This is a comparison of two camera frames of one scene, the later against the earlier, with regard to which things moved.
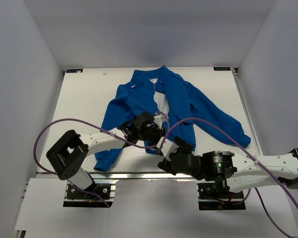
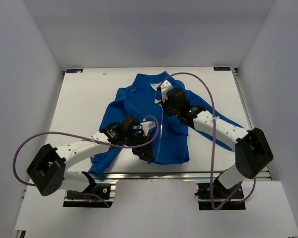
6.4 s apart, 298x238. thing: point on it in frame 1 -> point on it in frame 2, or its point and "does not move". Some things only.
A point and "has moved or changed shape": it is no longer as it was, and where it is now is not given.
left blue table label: (74, 70) does not move
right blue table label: (221, 69) does not move
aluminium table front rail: (121, 175) does not move
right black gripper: (184, 146) -> (164, 106)
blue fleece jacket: (156, 107) has moved or changed shape
